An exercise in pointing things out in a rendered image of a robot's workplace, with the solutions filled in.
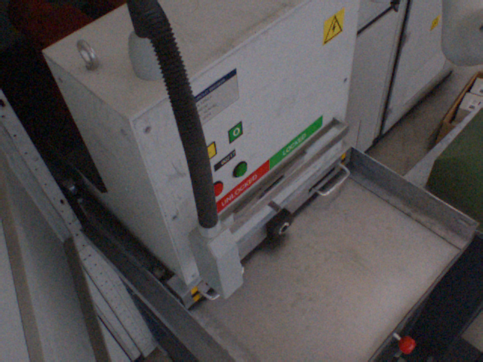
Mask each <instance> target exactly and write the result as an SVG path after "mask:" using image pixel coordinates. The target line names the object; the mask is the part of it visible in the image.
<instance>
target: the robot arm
mask: <svg viewBox="0 0 483 362"><path fill-rule="evenodd" d="M368 1H370V2H373V3H377V4H382V3H387V2H390V5H391V6H392V8H393V9H394V11H395V12H398V8H399V5H400V2H401V1H404V0H368ZM441 49H442V51H443V53H444V55H445V56H446V58H447V59H448V60H449V61H450V62H452V63H453V64H454V65H457V66H463V67H469V66H477V65H481V64H483V0H442V29H441Z"/></svg>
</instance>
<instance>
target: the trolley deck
mask: <svg viewBox="0 0 483 362"><path fill-rule="evenodd" d="M80 230H81V232H82V234H83V235H84V237H85V239H86V240H87V243H88V244H89V245H90V246H91V247H92V248H93V249H94V250H96V251H97V252H98V253H99V255H100V256H101V257H102V258H103V259H104V260H105V261H106V262H107V263H108V264H109V265H110V266H111V267H112V269H113V270H114V271H115V272H116V273H117V274H118V275H119V276H120V277H121V278H122V280H123V281H124V282H125V283H126V284H127V285H128V286H129V287H130V288H131V289H132V290H133V291H134V292H135V293H136V294H137V295H138V296H139V297H140V298H141V299H142V300H143V301H144V302H145V303H146V304H147V305H148V306H149V308H150V309H151V310H152V311H153V312H154V313H155V314H156V315H157V317H158V318H159V319H160V320H161V322H162V323H163V324H164V325H165V326H166V327H167V328H168V329H169V330H170V331H171V332H172V333H173V334H174V335H175V336H176V337H177V338H178V339H179V340H180V341H181V342H182V343H183V344H184V345H185V346H186V347H187V348H188V349H189V350H190V351H191V352H192V353H193V354H194V355H195V357H196V358H197V359H198V361H199V362H225V361H224V360H223V359H222V358H221V357H220V356H219V355H218V354H217V353H216V352H215V351H214V350H213V349H212V348H211V347H210V346H209V345H208V344H207V343H206V342H205V341H204V340H203V339H202V338H201V337H200V336H198V335H197V334H196V333H195V332H194V330H193V328H191V326H190V325H188V323H187V322H185V320H184V319H182V318H181V316H179V315H178V313H176V312H175V310H173V309H172V307H170V306H169V304H167V303H166V301H164V300H163V298H161V297H160V295H159V294H158V293H157V292H156V291H155V290H154V289H153V288H152V287H151V286H150V285H149V284H148V283H147V282H146V281H145V280H144V279H143V278H142V277H141V276H140V275H139V274H138V273H137V272H136V271H135V270H134V269H133V268H132V267H131V266H130V265H129V264H128V262H127V261H126V260H125V259H124V258H123V257H122V255H121V254H120V253H119V252H118V251H117V250H115V249H114V248H113V247H112V246H111V245H110V244H109V243H108V242H107V241H106V240H105V239H104V238H103V237H102V236H101V235H100V234H99V233H98V232H97V231H96V230H95V229H94V227H93V226H92V225H91V224H90V223H88V224H87V225H86V226H85V227H84V228H83V229H80ZM477 231H478V230H477V229H476V230H475V231H474V233H473V235H472V237H471V239H470V240H469V241H468V243H467V244H466V245H465V246H464V248H463V249H462V250H459V249H458V248H457V247H455V246H454V245H453V244H450V243H449V242H447V241H446V240H445V239H443V238H441V237H440V236H438V235H437V234H435V233H434V232H432V231H430V230H429V229H428V228H426V227H425V226H423V225H421V224H420V223H419V222H418V221H416V220H415V219H413V218H411V217H410V216H408V215H407V214H405V213H403V212H402V211H400V210H398V209H396V208H395V207H393V206H392V205H390V204H388V203H387V202H385V201H384V200H383V199H381V198H380V197H378V196H377V195H375V194H374V193H373V192H371V191H369V190H368V189H366V188H365V187H363V186H361V185H360V184H358V183H357V182H356V181H354V180H353V179H350V178H349V177H347V178H345V180H344V181H342V183H341V184H340V185H339V186H338V187H337V188H336V189H335V190H333V191H332V193H330V194H329V195H327V196H321V195H318V194H316V193H314V194H313V195H312V196H311V197H310V198H308V199H307V200H306V201H305V202H304V204H303V205H302V206H300V207H298V208H297V209H296V210H295V211H294V212H293V213H292V214H291V225H290V226H289V227H288V229H287V230H286V231H285V232H284V233H283V234H281V235H279V236H278V237H277V238H276V239H275V240H274V241H272V240H271V239H270V238H268V237H266V238H265V239H264V240H263V241H262V242H261V243H260V244H258V245H257V246H256V247H255V248H254V249H253V250H251V251H250V252H249V253H248V254H247V255H246V256H245V257H244V258H242V259H241V260H240V263H241V264H242V265H243V267H244V271H245V272H244V273H243V275H242V280H243V283H242V285H241V286H240V287H239V288H238V289H237V290H236V291H235V292H234V293H231V294H230V296H229V297H228V298H227V299H224V298H223V297H222V296H219V297H217V298H216V299H214V300H211V299H207V298H205V297H204V296H202V297H199V298H198V299H197V300H196V301H195V302H194V303H195V304H196V305H197V306H198V307H199V308H200V309H201V310H202V311H203V312H204V313H205V314H206V315H207V316H208V317H209V318H210V319H211V320H212V321H213V322H214V323H215V324H216V325H217V326H218V327H219V328H220V329H221V330H222V331H223V332H224V333H225V334H226V335H227V336H229V337H230V338H231V340H232V341H233V342H234V343H235V344H236V345H237V346H238V347H239V348H240V349H241V350H242V351H243V352H244V353H245V354H247V355H248V356H249V357H250V358H251V359H252V360H253V361H254V362H373V360H374V359H375V358H376V357H377V355H378V354H379V353H380V352H381V351H382V350H383V349H384V346H385V345H386V344H387V342H388V341H390V340H391V338H392V335H393V333H397V332H398V330H399V329H400V328H401V326H402V325H403V324H404V323H405V321H406V320H407V319H408V318H409V317H410V316H411V315H412V314H413V312H414V311H415V310H416V309H417V307H418V306H419V305H420V303H421V302H422V301H423V299H424V298H425V297H426V296H427V295H428V294H429V293H430V291H431V290H432V289H433V288H434V286H435V285H436V284H437V283H438V282H439V281H440V280H441V278H442V277H443V276H444V275H445V273H446V272H447V271H448V270H449V268H450V267H451V266H452V265H453V264H454V263H455V262H456V260H457V259H458V258H459V255H461V254H462V253H463V251H464V250H465V249H466V248H467V247H468V246H469V244H470V243H471V241H472V239H473V238H474V236H475V233H476V232H477Z"/></svg>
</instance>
